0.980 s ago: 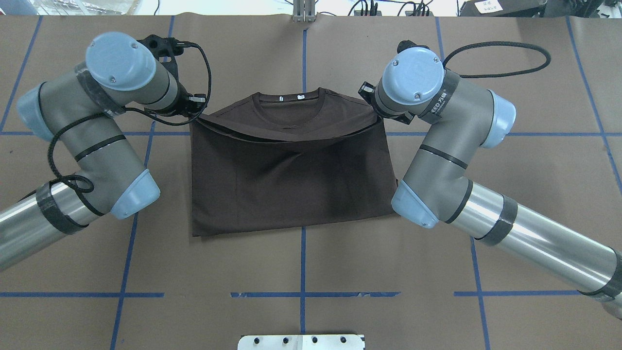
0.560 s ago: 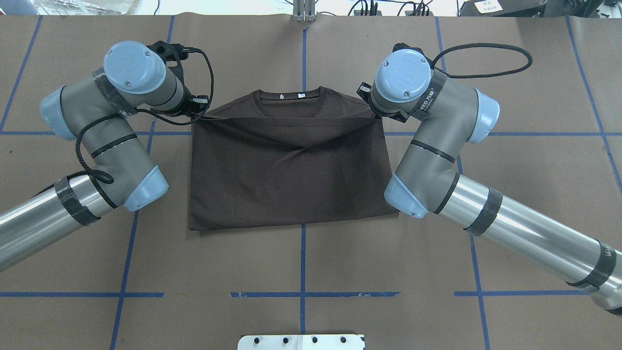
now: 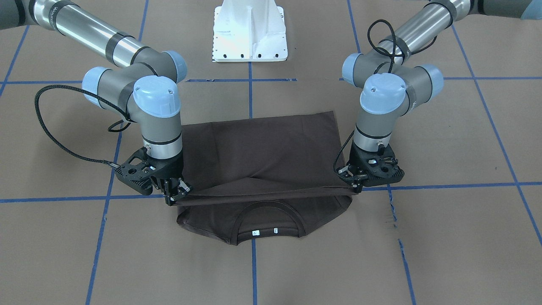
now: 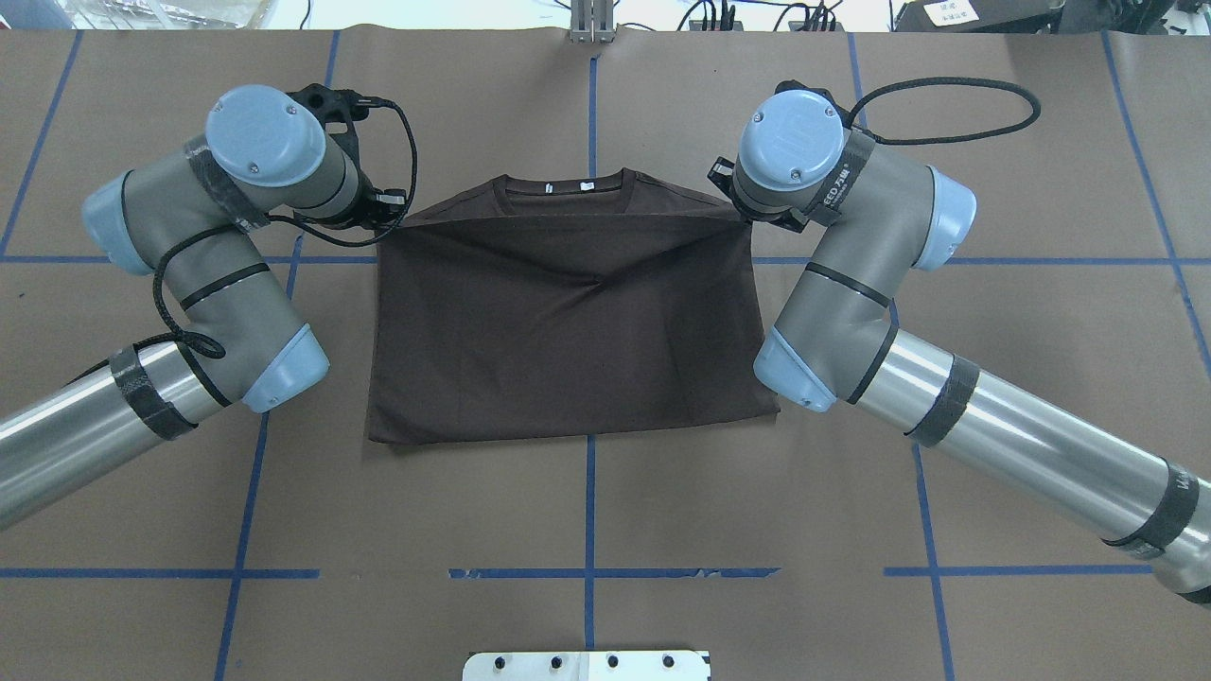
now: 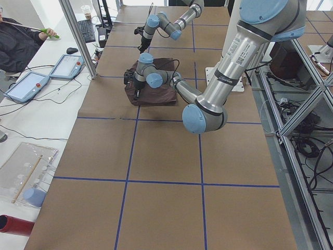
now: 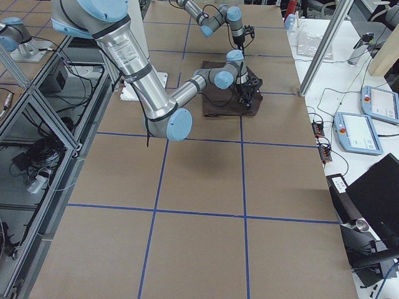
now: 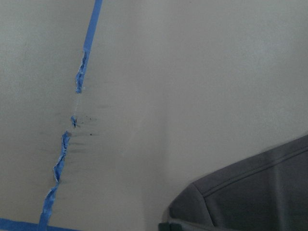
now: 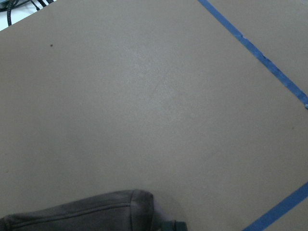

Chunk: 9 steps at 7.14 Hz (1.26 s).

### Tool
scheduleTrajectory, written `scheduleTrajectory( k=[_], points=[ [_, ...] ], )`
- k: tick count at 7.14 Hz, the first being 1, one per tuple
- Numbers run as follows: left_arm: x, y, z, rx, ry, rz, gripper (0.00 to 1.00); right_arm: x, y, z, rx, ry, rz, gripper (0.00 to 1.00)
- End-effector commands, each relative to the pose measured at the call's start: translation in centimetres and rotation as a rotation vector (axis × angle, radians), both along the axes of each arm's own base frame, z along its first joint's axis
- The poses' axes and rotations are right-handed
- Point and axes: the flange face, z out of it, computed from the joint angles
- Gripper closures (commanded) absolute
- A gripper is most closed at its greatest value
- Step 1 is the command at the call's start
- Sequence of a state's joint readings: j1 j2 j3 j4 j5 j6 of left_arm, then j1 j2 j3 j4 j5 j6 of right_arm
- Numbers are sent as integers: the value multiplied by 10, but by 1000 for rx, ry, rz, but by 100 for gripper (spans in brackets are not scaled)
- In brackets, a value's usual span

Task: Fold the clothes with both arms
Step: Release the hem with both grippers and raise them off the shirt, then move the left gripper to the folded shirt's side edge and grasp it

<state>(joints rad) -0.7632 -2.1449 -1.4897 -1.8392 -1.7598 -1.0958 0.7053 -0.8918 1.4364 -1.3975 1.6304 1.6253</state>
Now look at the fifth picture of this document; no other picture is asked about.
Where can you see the black computer mouse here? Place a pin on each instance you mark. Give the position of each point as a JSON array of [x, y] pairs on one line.
[[71, 50]]

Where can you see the aluminium frame post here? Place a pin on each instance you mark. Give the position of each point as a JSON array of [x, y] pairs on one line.
[[78, 37]]

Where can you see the black keyboard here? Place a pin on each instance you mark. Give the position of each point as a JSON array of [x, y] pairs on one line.
[[87, 30]]

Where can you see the near teach pendant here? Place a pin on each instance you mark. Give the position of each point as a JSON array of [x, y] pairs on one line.
[[26, 88]]

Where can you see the blue plastic cup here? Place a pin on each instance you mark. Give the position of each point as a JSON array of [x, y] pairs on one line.
[[34, 196]]

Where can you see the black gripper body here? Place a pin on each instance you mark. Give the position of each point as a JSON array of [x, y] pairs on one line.
[[143, 41], [137, 85]]

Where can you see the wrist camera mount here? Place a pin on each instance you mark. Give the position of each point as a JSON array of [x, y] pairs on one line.
[[128, 77], [139, 30]]

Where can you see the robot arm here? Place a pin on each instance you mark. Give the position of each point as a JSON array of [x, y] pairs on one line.
[[172, 29], [260, 22]]

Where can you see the teach pendant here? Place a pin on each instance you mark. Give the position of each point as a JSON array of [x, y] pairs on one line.
[[67, 67], [26, 88]]

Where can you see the green tool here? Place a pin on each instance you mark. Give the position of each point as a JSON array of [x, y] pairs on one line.
[[48, 33]]

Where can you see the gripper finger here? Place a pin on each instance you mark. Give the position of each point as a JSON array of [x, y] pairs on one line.
[[137, 94], [142, 48]]

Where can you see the red cylinder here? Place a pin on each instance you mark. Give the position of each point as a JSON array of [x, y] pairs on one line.
[[16, 226]]

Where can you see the person in black jacket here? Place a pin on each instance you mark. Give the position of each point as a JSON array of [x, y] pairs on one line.
[[18, 46]]

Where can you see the brown t-shirt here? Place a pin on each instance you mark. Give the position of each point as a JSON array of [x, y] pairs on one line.
[[161, 96]]

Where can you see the silver plastic bag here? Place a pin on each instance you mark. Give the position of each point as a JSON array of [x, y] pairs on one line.
[[17, 166]]

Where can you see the drink cup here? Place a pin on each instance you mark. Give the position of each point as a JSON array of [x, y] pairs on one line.
[[86, 10]]

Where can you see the wooden stick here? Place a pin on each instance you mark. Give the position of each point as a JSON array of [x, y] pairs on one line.
[[26, 179]]

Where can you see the far teach pendant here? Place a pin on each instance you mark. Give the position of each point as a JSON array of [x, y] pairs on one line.
[[67, 67]]

